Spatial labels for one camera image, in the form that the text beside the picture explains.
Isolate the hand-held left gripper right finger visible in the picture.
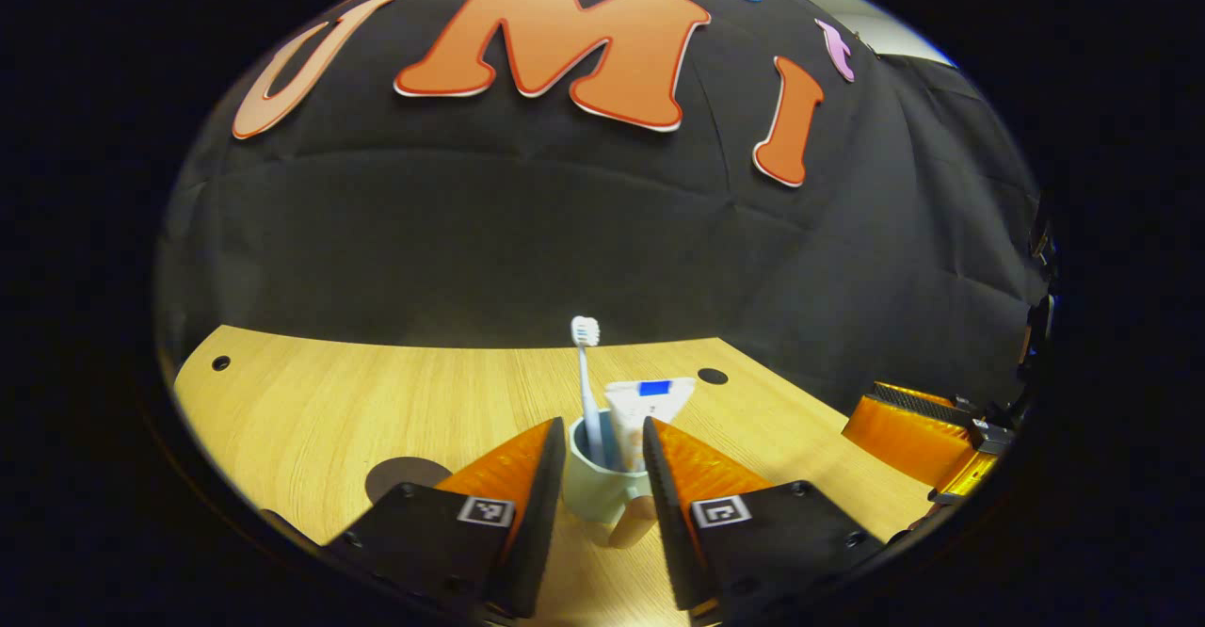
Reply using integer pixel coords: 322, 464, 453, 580
642, 417, 886, 626

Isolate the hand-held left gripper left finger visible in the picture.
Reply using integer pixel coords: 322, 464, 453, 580
325, 417, 568, 620

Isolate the pale blue cup wooden handle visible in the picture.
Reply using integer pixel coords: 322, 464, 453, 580
562, 415, 660, 550

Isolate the white toothpaste tube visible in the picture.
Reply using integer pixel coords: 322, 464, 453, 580
603, 378, 698, 473

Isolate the white toothbrush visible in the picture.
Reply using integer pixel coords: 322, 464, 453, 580
570, 316, 608, 468

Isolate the dark round coaster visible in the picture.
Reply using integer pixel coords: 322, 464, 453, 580
365, 457, 453, 506

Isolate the wooden desktop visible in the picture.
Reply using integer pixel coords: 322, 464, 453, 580
174, 325, 933, 627

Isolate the black backdrop cloth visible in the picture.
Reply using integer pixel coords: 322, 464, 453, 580
155, 0, 1051, 411

